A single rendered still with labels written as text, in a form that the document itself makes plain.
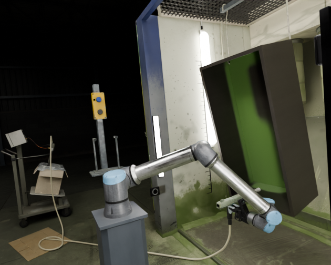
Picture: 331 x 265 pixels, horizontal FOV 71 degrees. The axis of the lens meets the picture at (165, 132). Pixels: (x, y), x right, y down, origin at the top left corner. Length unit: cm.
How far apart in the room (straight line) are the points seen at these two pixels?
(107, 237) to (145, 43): 178
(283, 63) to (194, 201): 167
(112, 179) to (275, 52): 134
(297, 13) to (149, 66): 159
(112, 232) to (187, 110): 153
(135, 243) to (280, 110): 127
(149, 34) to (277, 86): 138
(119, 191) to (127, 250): 36
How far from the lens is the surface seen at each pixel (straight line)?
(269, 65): 168
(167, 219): 261
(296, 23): 294
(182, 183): 258
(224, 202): 189
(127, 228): 157
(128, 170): 169
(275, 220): 161
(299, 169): 195
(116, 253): 161
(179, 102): 251
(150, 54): 247
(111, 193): 156
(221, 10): 243
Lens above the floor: 123
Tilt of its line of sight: 3 degrees down
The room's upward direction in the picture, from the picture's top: 5 degrees counter-clockwise
